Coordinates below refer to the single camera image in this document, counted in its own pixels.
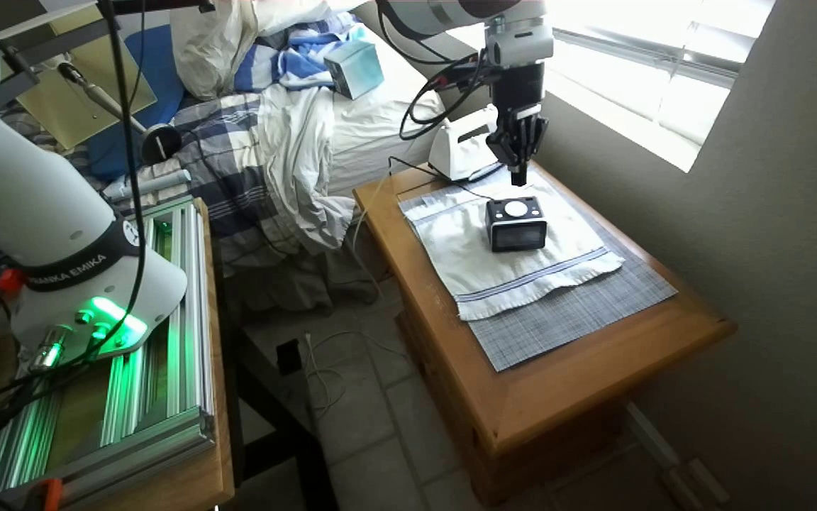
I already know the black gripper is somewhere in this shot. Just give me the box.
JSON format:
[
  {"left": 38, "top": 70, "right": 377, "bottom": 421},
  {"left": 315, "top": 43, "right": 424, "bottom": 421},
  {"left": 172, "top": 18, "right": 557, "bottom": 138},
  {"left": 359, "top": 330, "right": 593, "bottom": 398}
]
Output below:
[{"left": 486, "top": 60, "right": 552, "bottom": 188}]

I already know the black cube alarm clock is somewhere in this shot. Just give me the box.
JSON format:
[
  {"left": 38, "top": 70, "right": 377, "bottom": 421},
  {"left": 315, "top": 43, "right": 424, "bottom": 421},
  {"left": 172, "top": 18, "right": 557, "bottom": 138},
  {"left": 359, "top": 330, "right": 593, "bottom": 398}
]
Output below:
[{"left": 482, "top": 195, "right": 552, "bottom": 256}]

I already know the white clothes iron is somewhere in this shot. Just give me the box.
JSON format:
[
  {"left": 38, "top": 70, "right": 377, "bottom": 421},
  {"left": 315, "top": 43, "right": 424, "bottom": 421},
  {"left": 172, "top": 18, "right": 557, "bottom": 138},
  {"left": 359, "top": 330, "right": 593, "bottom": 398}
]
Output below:
[{"left": 427, "top": 106, "right": 505, "bottom": 184}]

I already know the white towel with blue stripes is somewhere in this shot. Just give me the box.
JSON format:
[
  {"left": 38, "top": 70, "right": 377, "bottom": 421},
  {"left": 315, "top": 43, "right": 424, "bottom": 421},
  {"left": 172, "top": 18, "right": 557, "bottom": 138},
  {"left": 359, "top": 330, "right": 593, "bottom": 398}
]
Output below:
[{"left": 399, "top": 181, "right": 627, "bottom": 323}]

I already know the bright window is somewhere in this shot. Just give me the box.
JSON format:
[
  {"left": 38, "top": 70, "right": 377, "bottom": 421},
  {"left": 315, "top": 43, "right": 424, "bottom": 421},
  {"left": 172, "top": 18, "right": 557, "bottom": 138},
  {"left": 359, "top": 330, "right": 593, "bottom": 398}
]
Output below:
[{"left": 533, "top": 0, "right": 781, "bottom": 177}]

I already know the grey checked placemat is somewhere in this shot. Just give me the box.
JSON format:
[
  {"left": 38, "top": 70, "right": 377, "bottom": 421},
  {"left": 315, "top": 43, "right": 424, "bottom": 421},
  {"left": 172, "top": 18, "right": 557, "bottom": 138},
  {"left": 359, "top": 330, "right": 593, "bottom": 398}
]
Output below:
[{"left": 399, "top": 181, "right": 682, "bottom": 374}]

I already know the teal tissue box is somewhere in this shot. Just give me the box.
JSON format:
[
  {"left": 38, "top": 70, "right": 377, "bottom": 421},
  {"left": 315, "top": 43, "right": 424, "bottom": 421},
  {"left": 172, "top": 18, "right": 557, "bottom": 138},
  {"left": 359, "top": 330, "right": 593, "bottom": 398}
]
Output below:
[{"left": 323, "top": 25, "right": 389, "bottom": 101}]

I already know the white crumpled cloth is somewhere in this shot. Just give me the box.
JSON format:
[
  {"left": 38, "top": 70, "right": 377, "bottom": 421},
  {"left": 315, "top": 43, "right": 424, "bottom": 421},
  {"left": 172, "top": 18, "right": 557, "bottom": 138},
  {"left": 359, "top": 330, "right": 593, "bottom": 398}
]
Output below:
[{"left": 254, "top": 81, "right": 360, "bottom": 253}]

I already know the blue white striped cloth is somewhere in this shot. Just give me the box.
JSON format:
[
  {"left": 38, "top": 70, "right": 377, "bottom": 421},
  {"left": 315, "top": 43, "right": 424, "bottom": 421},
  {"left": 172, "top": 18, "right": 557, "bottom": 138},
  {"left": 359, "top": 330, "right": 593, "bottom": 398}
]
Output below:
[{"left": 234, "top": 9, "right": 360, "bottom": 96}]

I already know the wooden nightstand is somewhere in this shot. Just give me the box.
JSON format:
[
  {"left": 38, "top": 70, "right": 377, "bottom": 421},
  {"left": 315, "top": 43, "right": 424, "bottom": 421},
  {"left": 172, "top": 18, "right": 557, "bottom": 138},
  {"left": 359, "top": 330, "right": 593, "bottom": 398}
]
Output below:
[{"left": 352, "top": 162, "right": 738, "bottom": 509}]

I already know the blue plaid blanket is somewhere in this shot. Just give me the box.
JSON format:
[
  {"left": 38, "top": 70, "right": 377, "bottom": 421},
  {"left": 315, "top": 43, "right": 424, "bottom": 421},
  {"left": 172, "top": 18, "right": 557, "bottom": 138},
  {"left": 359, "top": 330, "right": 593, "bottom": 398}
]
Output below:
[{"left": 106, "top": 89, "right": 356, "bottom": 314}]

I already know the white plastic bag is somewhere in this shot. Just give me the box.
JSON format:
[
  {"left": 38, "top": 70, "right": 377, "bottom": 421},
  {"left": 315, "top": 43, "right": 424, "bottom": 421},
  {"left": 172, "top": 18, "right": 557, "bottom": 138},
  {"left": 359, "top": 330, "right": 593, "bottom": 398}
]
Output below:
[{"left": 172, "top": 0, "right": 336, "bottom": 101}]

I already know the black desk lamp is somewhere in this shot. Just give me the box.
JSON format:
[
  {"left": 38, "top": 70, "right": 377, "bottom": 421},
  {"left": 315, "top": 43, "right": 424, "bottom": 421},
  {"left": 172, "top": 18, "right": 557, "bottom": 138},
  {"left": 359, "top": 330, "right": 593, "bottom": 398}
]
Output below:
[{"left": 52, "top": 57, "right": 184, "bottom": 168}]

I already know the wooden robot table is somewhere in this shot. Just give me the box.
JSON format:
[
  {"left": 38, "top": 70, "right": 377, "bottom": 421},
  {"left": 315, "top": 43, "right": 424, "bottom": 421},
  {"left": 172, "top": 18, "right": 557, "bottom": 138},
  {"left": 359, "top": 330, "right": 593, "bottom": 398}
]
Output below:
[{"left": 0, "top": 195, "right": 238, "bottom": 511}]

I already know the yellow board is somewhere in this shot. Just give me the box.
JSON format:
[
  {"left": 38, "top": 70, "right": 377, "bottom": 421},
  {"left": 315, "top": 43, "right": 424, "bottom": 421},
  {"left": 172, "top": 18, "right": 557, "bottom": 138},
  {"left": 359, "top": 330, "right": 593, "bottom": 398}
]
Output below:
[{"left": 14, "top": 32, "right": 163, "bottom": 154}]

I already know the orange clamp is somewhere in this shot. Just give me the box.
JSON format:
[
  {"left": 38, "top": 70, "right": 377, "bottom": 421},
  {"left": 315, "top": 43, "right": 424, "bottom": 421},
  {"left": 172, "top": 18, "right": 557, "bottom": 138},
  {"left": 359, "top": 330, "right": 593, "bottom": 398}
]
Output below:
[{"left": 23, "top": 473, "right": 69, "bottom": 511}]

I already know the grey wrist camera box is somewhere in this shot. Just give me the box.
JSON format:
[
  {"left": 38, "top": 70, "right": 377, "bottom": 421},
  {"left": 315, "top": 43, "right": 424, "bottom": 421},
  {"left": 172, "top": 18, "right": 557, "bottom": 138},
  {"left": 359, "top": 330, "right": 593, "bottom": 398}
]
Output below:
[{"left": 482, "top": 19, "right": 557, "bottom": 70}]

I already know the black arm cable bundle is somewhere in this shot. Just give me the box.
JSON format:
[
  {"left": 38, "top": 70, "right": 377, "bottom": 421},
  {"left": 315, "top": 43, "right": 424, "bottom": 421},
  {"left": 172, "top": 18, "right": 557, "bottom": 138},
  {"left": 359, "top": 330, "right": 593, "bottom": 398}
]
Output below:
[{"left": 399, "top": 52, "right": 505, "bottom": 145}]

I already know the aluminium profile robot frame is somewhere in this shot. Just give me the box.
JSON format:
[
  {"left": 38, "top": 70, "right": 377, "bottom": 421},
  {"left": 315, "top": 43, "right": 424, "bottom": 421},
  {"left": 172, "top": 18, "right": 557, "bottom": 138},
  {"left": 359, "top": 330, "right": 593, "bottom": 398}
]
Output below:
[{"left": 0, "top": 192, "right": 218, "bottom": 504}]

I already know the black hanging cable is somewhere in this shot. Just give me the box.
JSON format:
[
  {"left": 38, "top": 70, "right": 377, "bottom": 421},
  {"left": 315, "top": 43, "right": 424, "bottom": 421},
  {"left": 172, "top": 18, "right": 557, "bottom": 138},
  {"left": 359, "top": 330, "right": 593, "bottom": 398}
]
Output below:
[{"left": 94, "top": 0, "right": 150, "bottom": 351}]

